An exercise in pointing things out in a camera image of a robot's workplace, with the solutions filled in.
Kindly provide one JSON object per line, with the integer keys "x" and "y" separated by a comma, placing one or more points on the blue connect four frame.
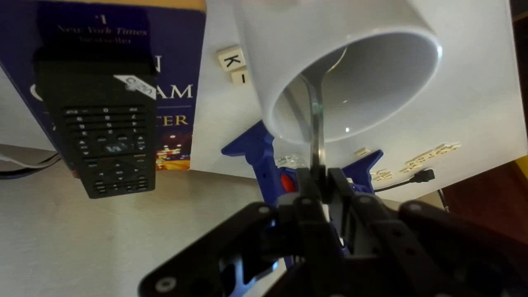
{"x": 258, "y": 159}

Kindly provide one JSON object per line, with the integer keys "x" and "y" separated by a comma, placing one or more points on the blue paperback book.
{"x": 182, "y": 100}

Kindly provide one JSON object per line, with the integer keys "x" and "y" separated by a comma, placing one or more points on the small letter tile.
{"x": 421, "y": 161}
{"x": 448, "y": 147}
{"x": 240, "y": 76}

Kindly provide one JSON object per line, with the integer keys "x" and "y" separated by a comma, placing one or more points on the white low table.
{"x": 484, "y": 109}

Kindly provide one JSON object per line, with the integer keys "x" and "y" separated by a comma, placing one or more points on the black remote control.
{"x": 104, "y": 126}

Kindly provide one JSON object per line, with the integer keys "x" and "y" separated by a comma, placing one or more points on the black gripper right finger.
{"x": 418, "y": 248}

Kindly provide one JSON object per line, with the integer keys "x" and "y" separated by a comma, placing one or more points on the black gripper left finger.
{"x": 248, "y": 248}

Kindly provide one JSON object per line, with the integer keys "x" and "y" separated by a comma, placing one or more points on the silver spoon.
{"x": 316, "y": 116}

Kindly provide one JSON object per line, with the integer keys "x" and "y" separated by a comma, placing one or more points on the letter tile with K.
{"x": 231, "y": 57}

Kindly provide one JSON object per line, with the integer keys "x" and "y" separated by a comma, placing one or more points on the white mug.
{"x": 330, "y": 55}

